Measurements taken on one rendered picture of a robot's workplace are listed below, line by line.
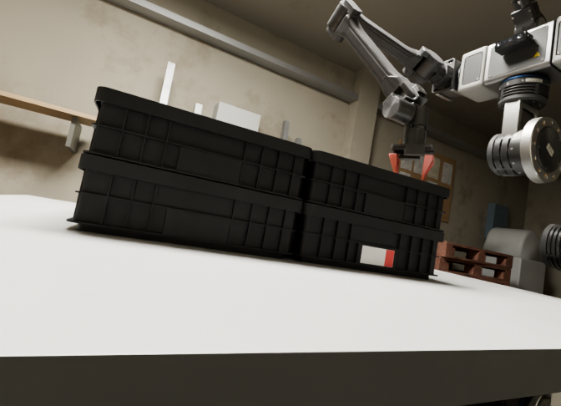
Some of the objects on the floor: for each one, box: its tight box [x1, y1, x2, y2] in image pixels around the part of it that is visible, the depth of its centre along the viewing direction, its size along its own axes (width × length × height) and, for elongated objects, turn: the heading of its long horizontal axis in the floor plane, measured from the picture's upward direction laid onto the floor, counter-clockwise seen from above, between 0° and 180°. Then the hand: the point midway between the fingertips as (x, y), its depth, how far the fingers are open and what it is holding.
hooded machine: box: [481, 227, 546, 294], centre depth 469 cm, size 67×58×133 cm
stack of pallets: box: [434, 241, 513, 287], centre depth 379 cm, size 129×88×91 cm
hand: (408, 181), depth 86 cm, fingers open, 6 cm apart
